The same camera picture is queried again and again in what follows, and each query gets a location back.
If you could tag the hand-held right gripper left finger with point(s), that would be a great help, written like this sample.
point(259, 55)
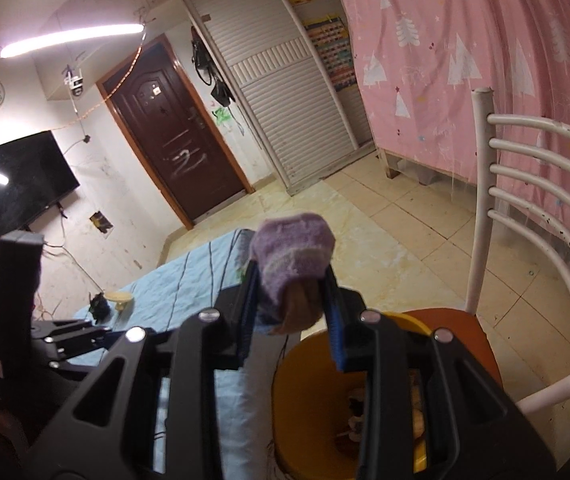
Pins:
point(250, 310)

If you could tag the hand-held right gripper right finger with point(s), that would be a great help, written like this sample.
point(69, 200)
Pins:
point(337, 332)

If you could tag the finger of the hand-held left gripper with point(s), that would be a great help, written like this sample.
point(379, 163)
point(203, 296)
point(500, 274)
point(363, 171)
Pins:
point(82, 331)
point(90, 352)

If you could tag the purple knit sock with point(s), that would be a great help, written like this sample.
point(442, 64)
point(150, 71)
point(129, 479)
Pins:
point(290, 255)

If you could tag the yellow plastic basin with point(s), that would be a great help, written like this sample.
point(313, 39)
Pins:
point(310, 410)

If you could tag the black crumpled wrapper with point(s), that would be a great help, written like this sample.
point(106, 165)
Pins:
point(100, 306)

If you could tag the beige round stand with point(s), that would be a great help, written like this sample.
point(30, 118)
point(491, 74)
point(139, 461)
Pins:
point(119, 300)

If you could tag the light blue checked blanket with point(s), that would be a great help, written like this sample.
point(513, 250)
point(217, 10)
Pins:
point(190, 290)

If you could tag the black flat television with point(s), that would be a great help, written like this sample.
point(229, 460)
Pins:
point(20, 185)

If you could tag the dark brown door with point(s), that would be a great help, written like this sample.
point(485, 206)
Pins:
point(180, 135)

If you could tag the white louvered wardrobe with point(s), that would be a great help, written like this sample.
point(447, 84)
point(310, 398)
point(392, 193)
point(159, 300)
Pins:
point(285, 95)

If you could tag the white metal chair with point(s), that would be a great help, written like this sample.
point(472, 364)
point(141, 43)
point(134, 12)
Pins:
point(530, 200)

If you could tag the black hanging bags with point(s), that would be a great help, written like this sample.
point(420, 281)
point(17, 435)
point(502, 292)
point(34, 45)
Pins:
point(212, 75)

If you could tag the colourful chart poster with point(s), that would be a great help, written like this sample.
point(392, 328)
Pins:
point(332, 55)

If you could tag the ceiling tube light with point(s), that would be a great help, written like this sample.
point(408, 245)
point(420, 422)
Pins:
point(70, 37)

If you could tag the pink tree-print curtain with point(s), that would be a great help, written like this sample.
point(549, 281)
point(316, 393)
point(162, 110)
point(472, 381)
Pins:
point(490, 60)

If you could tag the small dark wall picture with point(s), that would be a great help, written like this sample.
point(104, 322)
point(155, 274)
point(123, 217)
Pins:
point(101, 223)

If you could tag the wooden bed frame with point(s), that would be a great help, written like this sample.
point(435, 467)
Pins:
point(392, 162)

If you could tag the green wall sticker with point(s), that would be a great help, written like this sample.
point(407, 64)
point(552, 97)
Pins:
point(222, 116)

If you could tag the white security camera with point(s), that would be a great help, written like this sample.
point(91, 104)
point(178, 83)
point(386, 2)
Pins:
point(75, 84)

